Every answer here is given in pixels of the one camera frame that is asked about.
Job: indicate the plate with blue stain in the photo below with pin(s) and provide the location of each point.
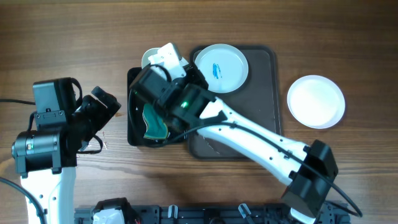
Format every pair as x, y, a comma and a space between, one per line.
224, 67

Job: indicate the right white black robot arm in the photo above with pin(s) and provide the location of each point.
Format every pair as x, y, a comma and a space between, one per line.
186, 106

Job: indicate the teal and yellow sponge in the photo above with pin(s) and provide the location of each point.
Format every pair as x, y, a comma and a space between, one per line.
155, 127

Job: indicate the black plastic water tray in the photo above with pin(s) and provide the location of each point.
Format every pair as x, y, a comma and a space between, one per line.
136, 125

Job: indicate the brown serving tray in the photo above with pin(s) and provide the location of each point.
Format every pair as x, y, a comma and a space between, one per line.
257, 100

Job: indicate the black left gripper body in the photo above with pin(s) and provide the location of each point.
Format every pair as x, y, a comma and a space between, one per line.
90, 114

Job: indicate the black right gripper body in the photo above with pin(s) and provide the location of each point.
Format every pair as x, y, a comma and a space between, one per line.
185, 84

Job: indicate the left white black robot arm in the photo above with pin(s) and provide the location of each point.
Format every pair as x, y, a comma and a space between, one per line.
46, 157

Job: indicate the white plate blue stain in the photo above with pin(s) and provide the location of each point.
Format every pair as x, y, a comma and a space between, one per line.
150, 57

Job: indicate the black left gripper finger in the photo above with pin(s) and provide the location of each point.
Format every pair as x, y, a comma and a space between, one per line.
107, 99
89, 128

